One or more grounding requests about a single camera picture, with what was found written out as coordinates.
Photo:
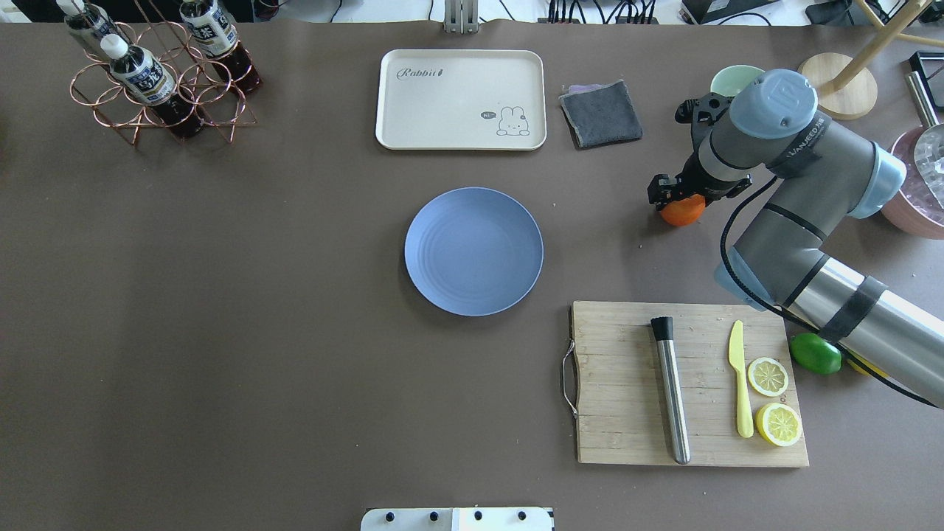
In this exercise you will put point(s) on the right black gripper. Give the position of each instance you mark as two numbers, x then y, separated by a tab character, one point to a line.
692	179

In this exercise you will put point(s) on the orange fruit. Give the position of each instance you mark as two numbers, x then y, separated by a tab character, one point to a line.
684	212

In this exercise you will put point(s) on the blue round plate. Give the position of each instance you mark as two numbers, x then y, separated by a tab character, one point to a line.
474	251

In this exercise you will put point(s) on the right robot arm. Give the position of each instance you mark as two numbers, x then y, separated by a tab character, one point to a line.
827	172

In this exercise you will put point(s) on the grey folded cloth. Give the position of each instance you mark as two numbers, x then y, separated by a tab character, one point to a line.
601	114

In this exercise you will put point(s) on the mint green bowl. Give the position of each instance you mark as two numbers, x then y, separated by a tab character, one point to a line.
731	80

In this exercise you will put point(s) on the steel muddler black tip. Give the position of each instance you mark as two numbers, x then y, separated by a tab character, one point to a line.
663	332

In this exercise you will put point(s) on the yellow plastic knife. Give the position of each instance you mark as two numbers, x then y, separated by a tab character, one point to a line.
736	358

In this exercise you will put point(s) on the wooden stand with round base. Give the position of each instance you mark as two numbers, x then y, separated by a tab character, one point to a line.
845	89

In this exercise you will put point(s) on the upper lemon slice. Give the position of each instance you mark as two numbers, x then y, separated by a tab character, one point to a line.
768	377

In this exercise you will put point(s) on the lemon slice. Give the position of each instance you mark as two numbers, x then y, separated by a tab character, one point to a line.
768	377
778	424

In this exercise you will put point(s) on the green lime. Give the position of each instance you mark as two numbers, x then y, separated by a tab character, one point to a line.
816	354

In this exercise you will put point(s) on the wooden cutting board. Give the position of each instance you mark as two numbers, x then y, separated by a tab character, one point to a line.
620	410

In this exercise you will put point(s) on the cream rabbit tray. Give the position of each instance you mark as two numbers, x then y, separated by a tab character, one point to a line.
461	99

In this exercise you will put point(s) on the pink bowl of ice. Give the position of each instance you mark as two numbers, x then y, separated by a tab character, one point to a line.
905	210

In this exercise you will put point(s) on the lower whole lemon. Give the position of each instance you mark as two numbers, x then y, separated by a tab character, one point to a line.
865	367

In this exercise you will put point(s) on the lower lemon slice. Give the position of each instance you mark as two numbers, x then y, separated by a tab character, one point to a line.
778	424

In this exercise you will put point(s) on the metal ice scoop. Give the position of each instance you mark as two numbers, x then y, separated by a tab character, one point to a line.
928	149

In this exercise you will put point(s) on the right rear tea bottle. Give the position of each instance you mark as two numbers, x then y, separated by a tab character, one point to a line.
216	36

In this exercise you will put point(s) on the tea bottle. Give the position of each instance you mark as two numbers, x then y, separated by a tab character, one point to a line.
147	80
216	36
88	24

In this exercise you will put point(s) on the front tea bottle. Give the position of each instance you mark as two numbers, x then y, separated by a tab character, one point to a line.
147	80

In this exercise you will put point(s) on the left rear tea bottle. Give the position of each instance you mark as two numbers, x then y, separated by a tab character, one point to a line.
88	24

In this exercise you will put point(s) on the aluminium frame post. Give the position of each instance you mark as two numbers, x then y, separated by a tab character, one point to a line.
461	16

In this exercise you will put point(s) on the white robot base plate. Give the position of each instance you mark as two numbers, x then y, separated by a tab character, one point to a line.
459	518

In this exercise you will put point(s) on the copper wire bottle rack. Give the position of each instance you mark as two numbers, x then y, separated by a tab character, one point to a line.
187	71

